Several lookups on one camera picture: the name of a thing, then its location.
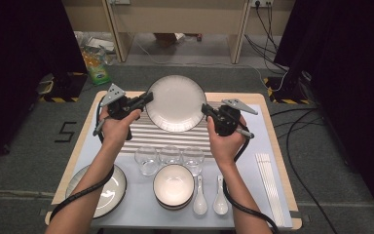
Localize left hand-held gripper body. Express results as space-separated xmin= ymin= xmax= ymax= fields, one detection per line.
xmin=99 ymin=83 xmax=144 ymax=120

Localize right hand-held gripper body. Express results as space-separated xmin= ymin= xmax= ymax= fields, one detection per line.
xmin=211 ymin=98 xmax=259 ymax=137

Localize white plate with dark rim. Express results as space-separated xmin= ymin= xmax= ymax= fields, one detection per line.
xmin=145 ymin=74 xmax=207 ymax=134
xmin=65 ymin=164 xmax=128 ymax=219

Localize bundle of white chopsticks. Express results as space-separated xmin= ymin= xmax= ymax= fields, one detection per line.
xmin=255 ymin=153 xmax=286 ymax=227

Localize white ceramic soup spoon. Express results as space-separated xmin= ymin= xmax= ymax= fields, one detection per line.
xmin=193 ymin=175 xmax=208 ymax=215
xmin=212 ymin=175 xmax=229 ymax=215

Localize person's right hand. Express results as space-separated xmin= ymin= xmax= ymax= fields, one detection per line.
xmin=206 ymin=115 xmax=247 ymax=167

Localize person's left hand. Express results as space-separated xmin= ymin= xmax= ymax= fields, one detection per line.
xmin=98 ymin=106 xmax=143 ymax=149

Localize green snack bag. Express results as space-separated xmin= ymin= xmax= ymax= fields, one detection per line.
xmin=82 ymin=45 xmax=112 ymax=86

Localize striped grey placemat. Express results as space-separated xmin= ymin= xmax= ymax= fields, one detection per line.
xmin=120 ymin=98 xmax=233 ymax=159

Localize black yellow striped stand base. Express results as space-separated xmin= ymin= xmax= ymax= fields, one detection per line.
xmin=262 ymin=76 xmax=313 ymax=105
xmin=37 ymin=71 xmax=89 ymax=103

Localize clear drinking glass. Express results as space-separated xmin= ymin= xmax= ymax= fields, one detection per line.
xmin=181 ymin=146 xmax=206 ymax=177
xmin=159 ymin=145 xmax=182 ymax=167
xmin=134 ymin=145 xmax=159 ymax=176

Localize clear plastic bags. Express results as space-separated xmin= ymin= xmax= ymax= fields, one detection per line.
xmin=73 ymin=30 xmax=116 ymax=55

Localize brown cardboard box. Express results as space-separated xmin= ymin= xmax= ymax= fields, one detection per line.
xmin=153 ymin=32 xmax=187 ymax=49

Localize beige wooden desk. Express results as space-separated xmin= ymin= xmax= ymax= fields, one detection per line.
xmin=61 ymin=0 xmax=296 ymax=65

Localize pale blue table mat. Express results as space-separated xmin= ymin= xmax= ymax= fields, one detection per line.
xmin=56 ymin=101 xmax=293 ymax=230

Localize black curtain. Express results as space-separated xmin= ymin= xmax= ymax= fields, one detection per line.
xmin=0 ymin=0 xmax=89 ymax=167
xmin=274 ymin=0 xmax=374 ymax=225

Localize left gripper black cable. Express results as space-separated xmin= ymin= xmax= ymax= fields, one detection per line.
xmin=49 ymin=97 xmax=116 ymax=222

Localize long black floor cable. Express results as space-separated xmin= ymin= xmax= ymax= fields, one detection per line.
xmin=284 ymin=107 xmax=339 ymax=234

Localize white wall socket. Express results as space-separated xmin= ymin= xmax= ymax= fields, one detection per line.
xmin=249 ymin=0 xmax=275 ymax=8

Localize black power cable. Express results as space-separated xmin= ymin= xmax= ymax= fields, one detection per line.
xmin=254 ymin=0 xmax=281 ymax=53
xmin=264 ymin=0 xmax=279 ymax=53

